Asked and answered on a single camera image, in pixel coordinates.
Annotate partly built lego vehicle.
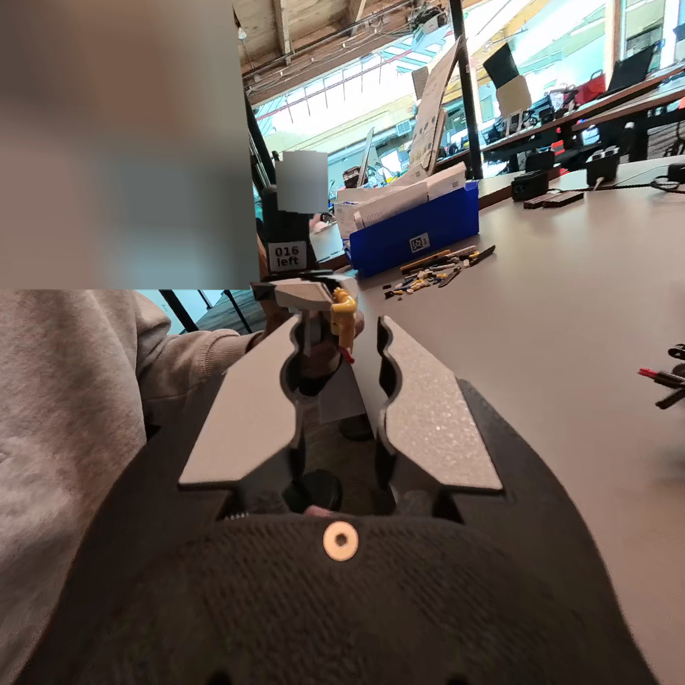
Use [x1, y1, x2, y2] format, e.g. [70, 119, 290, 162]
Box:
[638, 342, 685, 410]

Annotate long wooden desk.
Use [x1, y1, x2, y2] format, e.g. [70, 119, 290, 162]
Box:
[482, 64, 685, 161]

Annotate red bag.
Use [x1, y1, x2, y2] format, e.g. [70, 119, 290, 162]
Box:
[575, 72, 607, 105]

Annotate printed cardboard sheet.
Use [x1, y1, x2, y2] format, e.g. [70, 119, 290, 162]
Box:
[409, 35, 462, 177]

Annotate yellow lego block with red pin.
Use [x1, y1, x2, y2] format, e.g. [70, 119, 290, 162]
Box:
[329, 287, 358, 366]

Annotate pile of lego pieces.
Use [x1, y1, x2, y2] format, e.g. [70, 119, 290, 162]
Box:
[382, 245, 497, 300]

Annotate black charger with white cable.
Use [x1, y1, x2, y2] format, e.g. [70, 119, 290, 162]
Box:
[586, 150, 621, 188]

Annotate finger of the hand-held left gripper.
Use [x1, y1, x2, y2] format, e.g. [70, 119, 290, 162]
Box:
[252, 280, 338, 314]
[306, 270, 356, 294]

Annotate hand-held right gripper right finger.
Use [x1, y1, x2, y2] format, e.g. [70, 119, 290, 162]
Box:
[375, 315, 505, 493]

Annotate black metal pole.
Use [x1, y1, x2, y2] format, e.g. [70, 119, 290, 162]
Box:
[448, 0, 484, 180]

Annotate grey desk mat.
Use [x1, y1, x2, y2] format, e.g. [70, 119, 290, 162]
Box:
[615, 158, 685, 185]

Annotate blue plastic bin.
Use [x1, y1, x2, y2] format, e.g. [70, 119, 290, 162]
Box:
[345, 179, 481, 279]

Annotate person's grey sweatshirt torso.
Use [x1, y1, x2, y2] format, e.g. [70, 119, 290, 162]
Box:
[0, 289, 177, 685]

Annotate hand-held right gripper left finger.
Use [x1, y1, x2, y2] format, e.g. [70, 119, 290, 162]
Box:
[178, 314, 308, 491]

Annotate black and white panel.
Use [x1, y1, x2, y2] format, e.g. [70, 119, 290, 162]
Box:
[483, 42, 532, 117]

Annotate person's left hand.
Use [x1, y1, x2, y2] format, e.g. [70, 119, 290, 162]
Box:
[262, 305, 367, 381]

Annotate white cardboard box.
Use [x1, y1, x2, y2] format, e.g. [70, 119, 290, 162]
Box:
[426, 162, 467, 203]

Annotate black cable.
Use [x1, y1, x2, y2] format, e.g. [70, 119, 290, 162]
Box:
[605, 179, 685, 194]

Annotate person's left forearm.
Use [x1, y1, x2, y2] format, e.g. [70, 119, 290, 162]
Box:
[144, 328, 265, 407]

